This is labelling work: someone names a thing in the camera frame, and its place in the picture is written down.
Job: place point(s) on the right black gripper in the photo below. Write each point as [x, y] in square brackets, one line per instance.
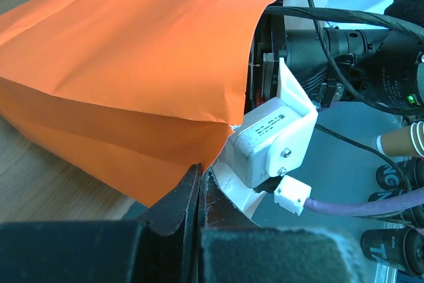
[272, 41]

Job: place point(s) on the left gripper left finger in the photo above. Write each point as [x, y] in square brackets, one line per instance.
[153, 247]

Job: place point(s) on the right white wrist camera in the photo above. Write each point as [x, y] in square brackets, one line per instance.
[274, 136]

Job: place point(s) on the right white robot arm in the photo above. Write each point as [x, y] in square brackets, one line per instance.
[382, 66]

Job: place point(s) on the orange paper bag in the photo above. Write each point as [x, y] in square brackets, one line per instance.
[108, 102]

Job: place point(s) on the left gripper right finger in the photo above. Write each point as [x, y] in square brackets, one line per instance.
[232, 248]

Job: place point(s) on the spare black cups off table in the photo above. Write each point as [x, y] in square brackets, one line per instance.
[399, 248]

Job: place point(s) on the brown paper cup stack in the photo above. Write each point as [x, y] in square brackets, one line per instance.
[407, 141]

